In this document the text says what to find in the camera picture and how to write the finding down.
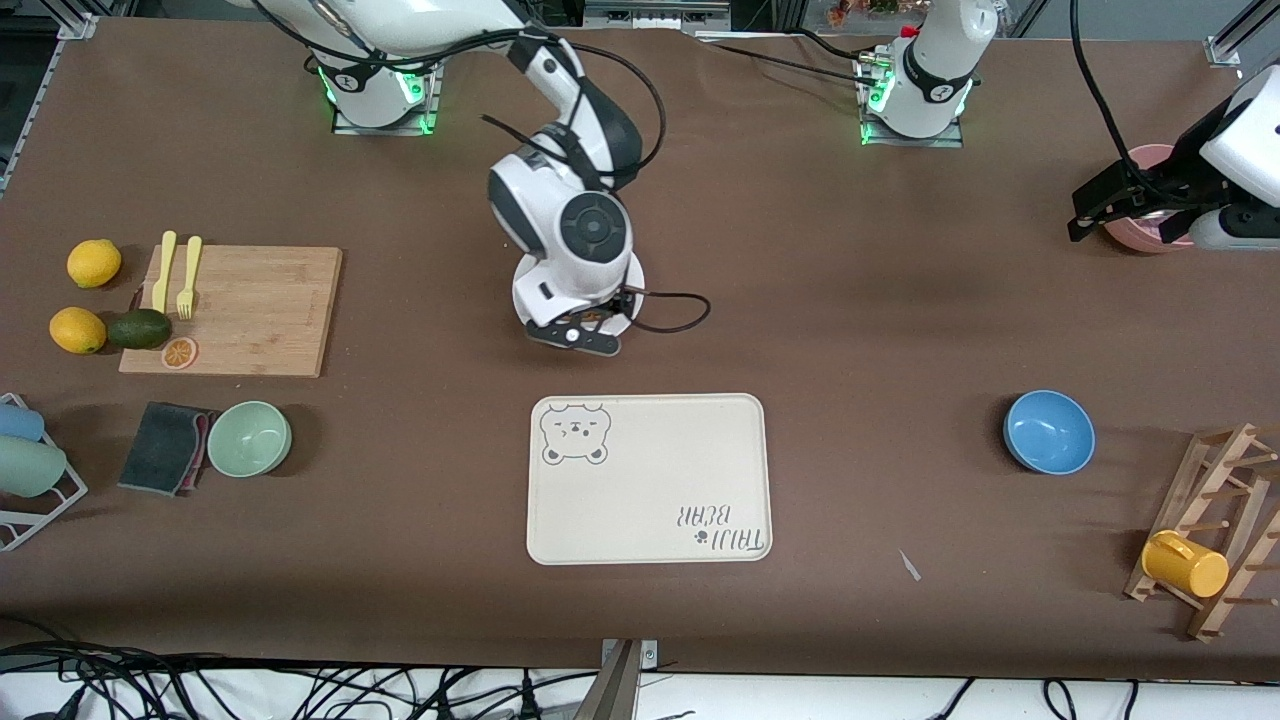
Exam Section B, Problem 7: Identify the pink bowl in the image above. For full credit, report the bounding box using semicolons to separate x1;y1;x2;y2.
1100;144;1196;255

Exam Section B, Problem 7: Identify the cream bear print tray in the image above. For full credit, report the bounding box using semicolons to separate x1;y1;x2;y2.
526;393;773;567

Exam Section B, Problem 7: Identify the blue bowl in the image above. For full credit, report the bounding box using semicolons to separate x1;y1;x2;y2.
1003;390;1097;476

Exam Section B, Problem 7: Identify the wooden mug rack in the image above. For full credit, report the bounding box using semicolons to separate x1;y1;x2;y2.
1123;422;1280;643

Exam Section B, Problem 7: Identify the wooden cutting board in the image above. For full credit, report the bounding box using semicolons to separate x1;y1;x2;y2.
118;245;344;379

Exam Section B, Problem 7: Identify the light green bowl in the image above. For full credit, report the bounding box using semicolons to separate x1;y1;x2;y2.
207;401;294;479

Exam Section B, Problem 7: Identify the yellow mug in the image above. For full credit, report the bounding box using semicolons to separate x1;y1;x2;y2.
1141;530;1231;599

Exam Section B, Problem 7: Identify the yellow plastic fork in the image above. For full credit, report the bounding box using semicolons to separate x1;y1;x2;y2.
176;236;204;321

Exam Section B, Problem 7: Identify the yellow plastic knife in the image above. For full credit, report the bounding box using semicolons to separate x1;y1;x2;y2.
152;231;178;315

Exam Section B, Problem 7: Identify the dark green avocado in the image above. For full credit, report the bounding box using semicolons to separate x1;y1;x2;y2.
106;308;174;351

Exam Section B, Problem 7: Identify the dark grey folded cloth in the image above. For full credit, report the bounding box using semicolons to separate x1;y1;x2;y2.
117;402;216;498

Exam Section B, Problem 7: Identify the yellow lemon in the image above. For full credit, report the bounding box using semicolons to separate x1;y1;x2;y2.
49;307;108;356
67;239;123;290

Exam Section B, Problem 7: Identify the blue cup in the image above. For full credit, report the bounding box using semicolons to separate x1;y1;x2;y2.
0;402;47;443

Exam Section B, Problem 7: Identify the pale green cup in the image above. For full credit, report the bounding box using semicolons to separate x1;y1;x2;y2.
0;436;68;499

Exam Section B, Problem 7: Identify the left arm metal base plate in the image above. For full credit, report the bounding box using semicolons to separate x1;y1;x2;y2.
855;50;966;149

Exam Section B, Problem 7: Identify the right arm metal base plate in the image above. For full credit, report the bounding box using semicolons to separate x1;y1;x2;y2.
332;40;441;136

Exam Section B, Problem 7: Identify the black base cable bundle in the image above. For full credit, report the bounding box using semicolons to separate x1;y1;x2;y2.
700;28;886;93

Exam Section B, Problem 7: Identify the metal table edge bracket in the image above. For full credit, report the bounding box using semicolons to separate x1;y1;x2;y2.
597;638;661;720

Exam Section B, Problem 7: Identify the white wire rack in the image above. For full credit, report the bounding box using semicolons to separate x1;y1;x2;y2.
0;392;89;553

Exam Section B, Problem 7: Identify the black floor cable tangle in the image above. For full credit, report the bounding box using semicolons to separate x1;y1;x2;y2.
0;640;601;720

